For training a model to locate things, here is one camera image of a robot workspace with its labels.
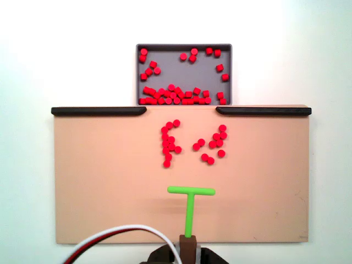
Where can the gray plastic tray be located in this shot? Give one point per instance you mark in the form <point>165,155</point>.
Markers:
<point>187,74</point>

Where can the red cylindrical granule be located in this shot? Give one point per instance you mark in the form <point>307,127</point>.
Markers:
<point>169,125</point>
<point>183,56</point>
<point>176,101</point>
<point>168,156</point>
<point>208,100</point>
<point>143,76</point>
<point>143,51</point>
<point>165,136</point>
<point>211,160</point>
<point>188,94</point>
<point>171,87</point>
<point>178,90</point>
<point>181,95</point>
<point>161,91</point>
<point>219,67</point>
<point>205,93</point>
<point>176,123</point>
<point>220,95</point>
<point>146,89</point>
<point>225,77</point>
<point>171,146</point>
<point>166,164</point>
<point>167,93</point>
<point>223,101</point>
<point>154,101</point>
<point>223,134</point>
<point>184,101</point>
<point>153,64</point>
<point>216,136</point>
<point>219,143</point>
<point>151,91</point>
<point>194,51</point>
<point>171,139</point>
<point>149,100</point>
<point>178,149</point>
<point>148,71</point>
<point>157,70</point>
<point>168,101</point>
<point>157,95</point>
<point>165,150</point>
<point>142,101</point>
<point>204,156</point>
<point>196,146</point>
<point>222,127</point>
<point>196,99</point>
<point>212,144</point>
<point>165,143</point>
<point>201,142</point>
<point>221,153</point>
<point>190,101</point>
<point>197,90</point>
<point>161,101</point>
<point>142,58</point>
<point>192,58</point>
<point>217,53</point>
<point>202,101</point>
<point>164,130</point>
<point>209,50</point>
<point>173,95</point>

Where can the green T-shaped pusher tool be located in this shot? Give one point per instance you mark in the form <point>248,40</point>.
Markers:
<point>189,214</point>

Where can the black foam bar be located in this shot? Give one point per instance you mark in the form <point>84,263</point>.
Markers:
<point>96,111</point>
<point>264,111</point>

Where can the pink flat board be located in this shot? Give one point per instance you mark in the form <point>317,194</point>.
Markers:
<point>96,178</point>

